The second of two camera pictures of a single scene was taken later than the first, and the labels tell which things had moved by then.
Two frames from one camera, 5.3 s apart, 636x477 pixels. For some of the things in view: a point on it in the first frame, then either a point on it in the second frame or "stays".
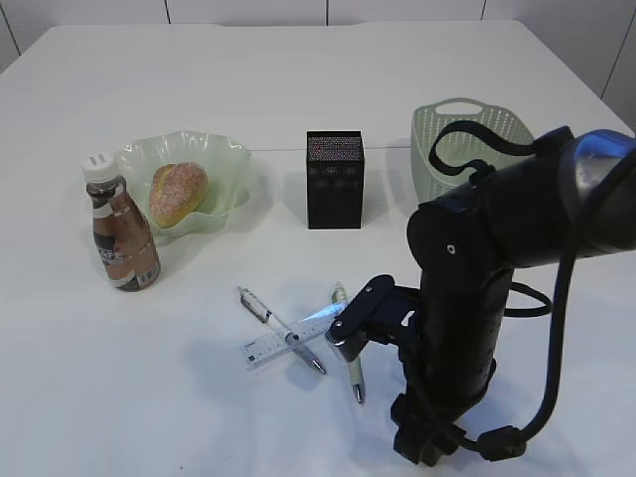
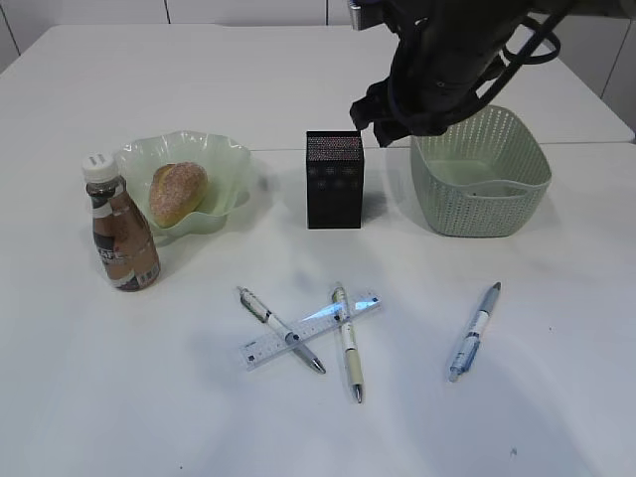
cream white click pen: x=339 y=299 stays
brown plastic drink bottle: x=126 y=249 stays
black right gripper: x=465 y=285 to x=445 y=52
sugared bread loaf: x=177 y=189 stays
